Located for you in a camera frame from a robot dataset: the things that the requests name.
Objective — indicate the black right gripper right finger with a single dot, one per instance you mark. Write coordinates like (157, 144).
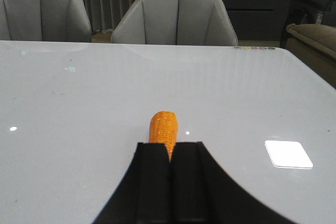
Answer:
(202, 192)

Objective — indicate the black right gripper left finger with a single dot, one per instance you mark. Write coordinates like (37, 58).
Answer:
(143, 195)

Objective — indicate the orange corn cob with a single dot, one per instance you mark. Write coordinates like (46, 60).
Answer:
(164, 129)

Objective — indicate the coloured dot sticker strip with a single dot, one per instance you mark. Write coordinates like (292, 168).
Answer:
(254, 48)

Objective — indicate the grey right upholstered chair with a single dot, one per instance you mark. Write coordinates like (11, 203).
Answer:
(176, 22)

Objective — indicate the grey upholstered chair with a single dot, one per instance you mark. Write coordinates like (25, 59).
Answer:
(45, 20)
(176, 22)

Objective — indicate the grey left upholstered chair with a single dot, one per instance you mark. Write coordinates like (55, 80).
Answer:
(45, 20)

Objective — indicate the black appliance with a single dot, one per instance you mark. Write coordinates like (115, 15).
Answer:
(308, 12)

